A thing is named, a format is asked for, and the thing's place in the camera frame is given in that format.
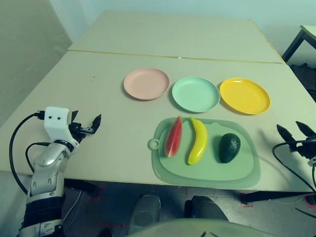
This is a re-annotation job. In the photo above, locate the mint green plastic plate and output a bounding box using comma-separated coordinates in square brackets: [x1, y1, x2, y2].
[171, 76, 221, 114]

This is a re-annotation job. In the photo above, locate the pink plastic plate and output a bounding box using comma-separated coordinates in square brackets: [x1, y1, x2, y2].
[123, 68, 170, 101]

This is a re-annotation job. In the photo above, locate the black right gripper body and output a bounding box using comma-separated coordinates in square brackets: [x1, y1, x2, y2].
[287, 135, 316, 160]

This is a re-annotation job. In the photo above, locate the black left camera cable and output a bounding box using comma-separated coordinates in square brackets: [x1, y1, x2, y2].
[9, 111, 46, 196]

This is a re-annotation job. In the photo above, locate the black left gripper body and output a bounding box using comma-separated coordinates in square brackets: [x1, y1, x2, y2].
[68, 120, 94, 144]

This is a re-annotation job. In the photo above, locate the grey robot left leg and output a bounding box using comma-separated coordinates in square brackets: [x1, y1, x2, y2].
[128, 194, 161, 234]

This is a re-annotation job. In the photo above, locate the yellow plastic plate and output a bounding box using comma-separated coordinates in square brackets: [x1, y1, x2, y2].
[219, 77, 272, 116]

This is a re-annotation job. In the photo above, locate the grey robot right leg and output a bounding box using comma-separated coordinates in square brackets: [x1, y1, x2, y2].
[184, 195, 229, 223]

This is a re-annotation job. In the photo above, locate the grey robot leg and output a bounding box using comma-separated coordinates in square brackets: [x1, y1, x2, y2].
[128, 194, 161, 234]
[184, 195, 229, 223]

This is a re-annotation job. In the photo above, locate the yellow toy banana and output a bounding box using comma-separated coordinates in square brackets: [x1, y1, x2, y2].
[186, 116, 208, 166]

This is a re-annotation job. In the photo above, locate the black table foot bar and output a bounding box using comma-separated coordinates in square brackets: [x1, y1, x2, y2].
[64, 179, 99, 196]
[240, 191, 312, 204]

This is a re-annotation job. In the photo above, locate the dark green toy avocado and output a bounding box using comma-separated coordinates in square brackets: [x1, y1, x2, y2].
[218, 133, 241, 164]

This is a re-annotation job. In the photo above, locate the white floor cable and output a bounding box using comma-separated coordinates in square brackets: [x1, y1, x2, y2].
[61, 190, 82, 223]

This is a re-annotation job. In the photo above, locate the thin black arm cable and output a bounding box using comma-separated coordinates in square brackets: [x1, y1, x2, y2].
[25, 142, 54, 173]

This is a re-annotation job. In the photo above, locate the side table with black legs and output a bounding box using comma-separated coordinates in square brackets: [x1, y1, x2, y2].
[281, 24, 316, 65]

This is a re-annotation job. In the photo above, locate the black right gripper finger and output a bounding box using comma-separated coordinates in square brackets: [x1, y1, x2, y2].
[295, 120, 316, 137]
[276, 124, 293, 144]

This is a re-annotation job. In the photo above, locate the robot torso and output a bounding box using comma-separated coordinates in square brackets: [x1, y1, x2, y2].
[125, 218, 250, 237]

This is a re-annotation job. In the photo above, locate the green cutting board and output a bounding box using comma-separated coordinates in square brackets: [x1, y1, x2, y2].
[147, 117, 262, 191]

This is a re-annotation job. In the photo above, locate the black camera cable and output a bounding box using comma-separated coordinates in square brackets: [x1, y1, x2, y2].
[272, 142, 316, 193]
[9, 111, 46, 196]

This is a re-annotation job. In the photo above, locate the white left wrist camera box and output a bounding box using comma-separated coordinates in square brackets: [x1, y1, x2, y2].
[43, 106, 80, 152]

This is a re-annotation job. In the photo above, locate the toy watermelon slice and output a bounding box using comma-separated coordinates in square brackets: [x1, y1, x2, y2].
[164, 116, 184, 158]

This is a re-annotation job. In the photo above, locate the black right camera cable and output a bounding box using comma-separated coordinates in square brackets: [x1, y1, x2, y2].
[272, 142, 316, 193]

